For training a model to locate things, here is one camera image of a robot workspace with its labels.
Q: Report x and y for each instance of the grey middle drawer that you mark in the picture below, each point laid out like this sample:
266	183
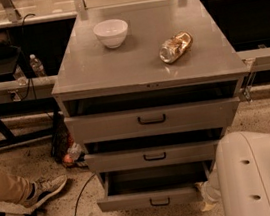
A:
151	156

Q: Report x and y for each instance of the khaki trouser leg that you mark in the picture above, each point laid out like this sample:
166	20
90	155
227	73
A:
15	189

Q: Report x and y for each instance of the crushed gold can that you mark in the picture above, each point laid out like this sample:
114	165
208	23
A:
173	48

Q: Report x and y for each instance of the dark bag with items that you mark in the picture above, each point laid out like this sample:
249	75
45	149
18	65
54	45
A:
64	149

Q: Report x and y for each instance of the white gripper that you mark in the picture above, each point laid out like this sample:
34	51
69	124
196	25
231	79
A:
209	191

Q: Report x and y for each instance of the grey drawer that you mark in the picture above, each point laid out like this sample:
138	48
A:
153	186
153	121
151	156

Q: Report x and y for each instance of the grey bottom drawer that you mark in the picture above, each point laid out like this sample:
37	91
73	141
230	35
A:
153	186

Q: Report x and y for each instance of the grey top drawer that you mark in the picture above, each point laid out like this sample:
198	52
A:
153	121

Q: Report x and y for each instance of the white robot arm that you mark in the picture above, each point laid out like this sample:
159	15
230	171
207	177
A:
240	179

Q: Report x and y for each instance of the clear plastic water bottle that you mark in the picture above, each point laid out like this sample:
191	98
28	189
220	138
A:
37	66

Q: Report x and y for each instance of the grey sneaker shoe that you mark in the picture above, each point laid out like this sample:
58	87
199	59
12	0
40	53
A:
43	190

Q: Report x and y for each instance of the grey drawer cabinet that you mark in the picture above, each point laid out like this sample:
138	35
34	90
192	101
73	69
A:
94	79

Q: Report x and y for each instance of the white ceramic bowl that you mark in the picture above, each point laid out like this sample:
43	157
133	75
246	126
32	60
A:
111	33

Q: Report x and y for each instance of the black table frame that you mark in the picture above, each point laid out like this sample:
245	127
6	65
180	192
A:
11	139

